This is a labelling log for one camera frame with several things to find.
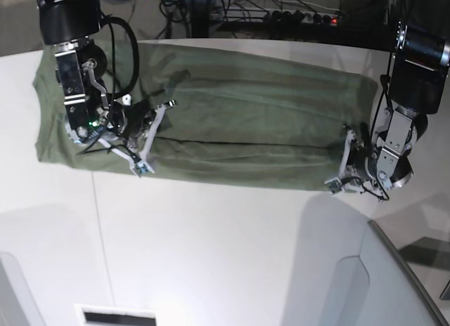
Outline green t-shirt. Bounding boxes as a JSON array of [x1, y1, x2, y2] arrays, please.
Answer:
[[33, 41, 379, 193]]

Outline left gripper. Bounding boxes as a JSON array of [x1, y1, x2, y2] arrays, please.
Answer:
[[325, 124, 390, 202]]

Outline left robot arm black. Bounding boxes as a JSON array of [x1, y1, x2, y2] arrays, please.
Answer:
[[325, 20, 449, 202]]

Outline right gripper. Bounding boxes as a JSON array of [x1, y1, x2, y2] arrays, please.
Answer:
[[75, 99, 179, 178]]

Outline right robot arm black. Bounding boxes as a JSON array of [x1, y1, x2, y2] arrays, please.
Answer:
[[37, 0, 176, 177]]

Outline black power strip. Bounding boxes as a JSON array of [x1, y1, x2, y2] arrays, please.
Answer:
[[263, 10, 342, 27]]

